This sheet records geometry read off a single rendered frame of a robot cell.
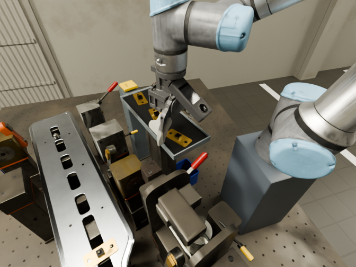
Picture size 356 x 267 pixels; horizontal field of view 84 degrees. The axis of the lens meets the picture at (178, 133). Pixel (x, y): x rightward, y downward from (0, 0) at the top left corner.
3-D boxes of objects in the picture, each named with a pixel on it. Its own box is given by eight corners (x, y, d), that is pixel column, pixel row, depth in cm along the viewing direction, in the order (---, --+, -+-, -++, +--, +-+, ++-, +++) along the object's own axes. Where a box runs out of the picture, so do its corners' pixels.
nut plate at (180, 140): (163, 135, 61) (163, 132, 60) (171, 128, 63) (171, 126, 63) (185, 148, 57) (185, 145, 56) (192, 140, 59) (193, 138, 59)
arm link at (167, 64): (194, 47, 44) (170, 59, 39) (193, 67, 47) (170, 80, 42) (169, 40, 47) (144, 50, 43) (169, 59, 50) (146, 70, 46)
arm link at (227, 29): (260, -3, 37) (205, -7, 40) (250, 10, 30) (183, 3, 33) (250, 41, 43) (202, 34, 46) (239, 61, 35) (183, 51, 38)
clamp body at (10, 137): (20, 190, 99) (-33, 139, 74) (51, 177, 105) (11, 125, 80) (23, 204, 94) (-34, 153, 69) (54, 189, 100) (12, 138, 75)
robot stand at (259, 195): (255, 184, 101) (284, 125, 74) (280, 221, 87) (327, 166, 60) (219, 194, 97) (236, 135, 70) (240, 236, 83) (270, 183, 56)
